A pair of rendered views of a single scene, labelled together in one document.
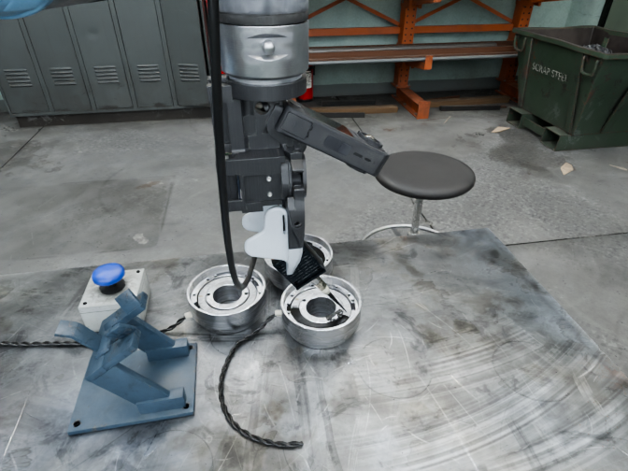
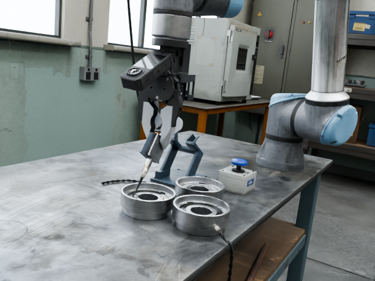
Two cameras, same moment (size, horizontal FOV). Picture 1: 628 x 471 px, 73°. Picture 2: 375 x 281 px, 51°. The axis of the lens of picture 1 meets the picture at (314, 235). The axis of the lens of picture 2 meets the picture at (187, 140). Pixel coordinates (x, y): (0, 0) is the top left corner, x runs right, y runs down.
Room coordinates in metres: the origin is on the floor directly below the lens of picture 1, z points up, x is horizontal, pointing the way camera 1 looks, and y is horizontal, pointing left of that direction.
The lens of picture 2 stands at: (0.92, -0.52, 1.09)
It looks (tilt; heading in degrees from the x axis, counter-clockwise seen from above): 12 degrees down; 130
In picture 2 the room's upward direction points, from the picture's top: 6 degrees clockwise
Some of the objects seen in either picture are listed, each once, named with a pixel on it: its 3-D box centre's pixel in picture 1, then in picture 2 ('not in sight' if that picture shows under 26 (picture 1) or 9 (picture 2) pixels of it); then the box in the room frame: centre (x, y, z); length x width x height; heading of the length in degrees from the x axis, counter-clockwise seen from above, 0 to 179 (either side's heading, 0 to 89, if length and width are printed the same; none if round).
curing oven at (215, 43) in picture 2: not in sight; (215, 62); (-1.10, 2.18, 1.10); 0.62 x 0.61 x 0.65; 99
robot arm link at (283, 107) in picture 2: not in sight; (289, 114); (0.39, 0.60, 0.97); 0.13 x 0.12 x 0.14; 167
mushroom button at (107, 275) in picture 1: (111, 284); (238, 169); (0.43, 0.27, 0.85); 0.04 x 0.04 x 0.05
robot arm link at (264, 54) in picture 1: (264, 50); (169, 29); (0.38, 0.04, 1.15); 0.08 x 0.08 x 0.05
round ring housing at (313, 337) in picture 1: (321, 311); (147, 201); (0.41, -0.01, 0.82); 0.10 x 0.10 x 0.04
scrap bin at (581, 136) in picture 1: (582, 87); not in sight; (3.27, -2.01, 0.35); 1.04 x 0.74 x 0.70; 9
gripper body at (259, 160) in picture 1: (261, 141); (169, 71); (0.38, 0.05, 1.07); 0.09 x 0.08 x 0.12; 101
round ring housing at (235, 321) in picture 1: (228, 298); (198, 192); (0.44, 0.12, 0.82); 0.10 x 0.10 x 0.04
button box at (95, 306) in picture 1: (112, 298); (238, 178); (0.43, 0.27, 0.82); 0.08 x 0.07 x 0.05; 99
